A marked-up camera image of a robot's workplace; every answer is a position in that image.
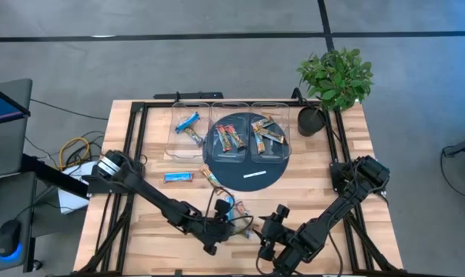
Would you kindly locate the black diagonal beam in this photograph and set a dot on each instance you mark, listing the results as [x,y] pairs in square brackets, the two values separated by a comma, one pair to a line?
[51,175]

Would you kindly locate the orange tan granola bar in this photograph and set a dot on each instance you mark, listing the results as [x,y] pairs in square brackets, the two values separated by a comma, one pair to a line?
[210,177]

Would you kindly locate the blue green granola bar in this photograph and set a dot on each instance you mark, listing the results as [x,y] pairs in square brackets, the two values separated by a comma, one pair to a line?
[231,213]

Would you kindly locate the monitor screen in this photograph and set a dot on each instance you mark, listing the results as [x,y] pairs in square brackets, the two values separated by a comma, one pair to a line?
[9,142]

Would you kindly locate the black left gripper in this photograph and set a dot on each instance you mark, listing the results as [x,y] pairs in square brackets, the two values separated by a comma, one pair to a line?
[215,231]

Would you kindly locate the green leafy plant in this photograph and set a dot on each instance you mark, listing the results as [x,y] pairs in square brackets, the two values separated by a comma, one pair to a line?
[336,81]

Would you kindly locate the grey metal stand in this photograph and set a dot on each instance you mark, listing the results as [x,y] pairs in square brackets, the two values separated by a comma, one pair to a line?
[463,146]

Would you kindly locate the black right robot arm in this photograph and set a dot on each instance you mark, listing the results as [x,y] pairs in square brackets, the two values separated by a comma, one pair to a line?
[332,207]

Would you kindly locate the white paper sheet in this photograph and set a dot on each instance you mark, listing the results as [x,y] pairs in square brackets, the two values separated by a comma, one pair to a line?
[72,200]

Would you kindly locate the black bar device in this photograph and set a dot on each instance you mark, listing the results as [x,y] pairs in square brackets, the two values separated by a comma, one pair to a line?
[194,95]

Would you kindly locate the round dark blue placemat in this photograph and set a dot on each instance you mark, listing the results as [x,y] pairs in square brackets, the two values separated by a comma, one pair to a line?
[236,181]

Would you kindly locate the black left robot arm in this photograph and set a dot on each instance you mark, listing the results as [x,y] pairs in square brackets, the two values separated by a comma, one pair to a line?
[155,197]

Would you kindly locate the white label strip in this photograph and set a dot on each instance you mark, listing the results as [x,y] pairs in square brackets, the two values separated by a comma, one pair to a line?
[255,174]

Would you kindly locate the black computer mouse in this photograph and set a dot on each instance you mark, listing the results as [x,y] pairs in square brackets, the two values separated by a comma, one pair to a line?
[8,236]

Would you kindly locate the green red granola bar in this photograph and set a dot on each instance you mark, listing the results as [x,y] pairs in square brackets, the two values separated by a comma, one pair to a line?
[235,136]
[223,138]

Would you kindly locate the black plant pot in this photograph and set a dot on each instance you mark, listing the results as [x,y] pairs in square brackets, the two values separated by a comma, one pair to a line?
[309,123]

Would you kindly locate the dark grey desk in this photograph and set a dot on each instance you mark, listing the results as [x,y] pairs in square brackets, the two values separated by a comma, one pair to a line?
[1,200]

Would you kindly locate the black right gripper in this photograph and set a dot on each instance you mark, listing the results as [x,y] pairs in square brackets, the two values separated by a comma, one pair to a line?
[280,234]

